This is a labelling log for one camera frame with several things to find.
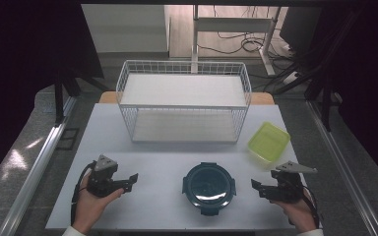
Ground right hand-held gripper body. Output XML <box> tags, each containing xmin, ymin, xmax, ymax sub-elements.
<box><xmin>267</xmin><ymin>160</ymin><xmax>319</xmax><ymax>203</ymax></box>

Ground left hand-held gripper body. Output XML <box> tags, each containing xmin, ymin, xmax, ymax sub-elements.
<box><xmin>87</xmin><ymin>154</ymin><xmax>126</xmax><ymax>198</ymax></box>

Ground green plastic container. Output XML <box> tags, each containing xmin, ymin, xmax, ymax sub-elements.
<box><xmin>246</xmin><ymin>121</ymin><xmax>291</xmax><ymax>164</ymax></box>

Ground person's left hand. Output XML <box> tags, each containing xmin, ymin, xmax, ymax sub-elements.
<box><xmin>71</xmin><ymin>172</ymin><xmax>126</xmax><ymax>235</ymax></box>

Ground person's right hand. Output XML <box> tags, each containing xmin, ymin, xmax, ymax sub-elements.
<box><xmin>270</xmin><ymin>188</ymin><xmax>319</xmax><ymax>233</ymax></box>

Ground dark blue round lid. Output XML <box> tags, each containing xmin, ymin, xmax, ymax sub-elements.
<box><xmin>181</xmin><ymin>161</ymin><xmax>237</xmax><ymax>216</ymax></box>

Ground wooden table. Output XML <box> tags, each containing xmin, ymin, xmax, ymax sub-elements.
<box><xmin>97</xmin><ymin>90</ymin><xmax>276</xmax><ymax>106</ymax></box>

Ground black stand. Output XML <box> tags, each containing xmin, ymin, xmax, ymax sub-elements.
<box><xmin>53</xmin><ymin>64</ymin><xmax>110</xmax><ymax>128</ymax></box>
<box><xmin>271</xmin><ymin>58</ymin><xmax>343</xmax><ymax>133</ymax></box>

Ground white power strip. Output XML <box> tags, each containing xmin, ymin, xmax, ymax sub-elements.
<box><xmin>282</xmin><ymin>71</ymin><xmax>300</xmax><ymax>86</ymax></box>

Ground dark curtain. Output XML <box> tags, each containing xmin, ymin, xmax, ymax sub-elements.
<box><xmin>321</xmin><ymin>0</ymin><xmax>378</xmax><ymax>185</ymax></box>
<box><xmin>0</xmin><ymin>0</ymin><xmax>105</xmax><ymax>192</ymax></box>

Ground white cabinet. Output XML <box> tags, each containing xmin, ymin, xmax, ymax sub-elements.
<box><xmin>81</xmin><ymin>3</ymin><xmax>172</xmax><ymax>54</ymax></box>

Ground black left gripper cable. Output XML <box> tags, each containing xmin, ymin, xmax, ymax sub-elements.
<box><xmin>70</xmin><ymin>161</ymin><xmax>96</xmax><ymax>227</ymax></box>

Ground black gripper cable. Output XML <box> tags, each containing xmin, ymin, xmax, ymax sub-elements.
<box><xmin>70</xmin><ymin>161</ymin><xmax>96</xmax><ymax>227</ymax></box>
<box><xmin>302</xmin><ymin>186</ymin><xmax>322</xmax><ymax>229</ymax></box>

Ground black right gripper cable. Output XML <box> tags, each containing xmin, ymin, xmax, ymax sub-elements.
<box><xmin>302</xmin><ymin>186</ymin><xmax>322</xmax><ymax>229</ymax></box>

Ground metal rail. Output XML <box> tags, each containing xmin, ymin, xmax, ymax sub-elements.
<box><xmin>0</xmin><ymin>95</ymin><xmax>79</xmax><ymax>236</ymax></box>
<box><xmin>306</xmin><ymin>99</ymin><xmax>378</xmax><ymax>236</ymax></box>

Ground white wire rack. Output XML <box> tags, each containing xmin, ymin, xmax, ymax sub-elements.
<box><xmin>115</xmin><ymin>59</ymin><xmax>253</xmax><ymax>145</ymax></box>

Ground black floor cables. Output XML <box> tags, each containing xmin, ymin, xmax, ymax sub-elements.
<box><xmin>197</xmin><ymin>5</ymin><xmax>297</xmax><ymax>56</ymax></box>

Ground white desk frame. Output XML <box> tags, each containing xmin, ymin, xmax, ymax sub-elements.
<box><xmin>190</xmin><ymin>4</ymin><xmax>283</xmax><ymax>77</ymax></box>

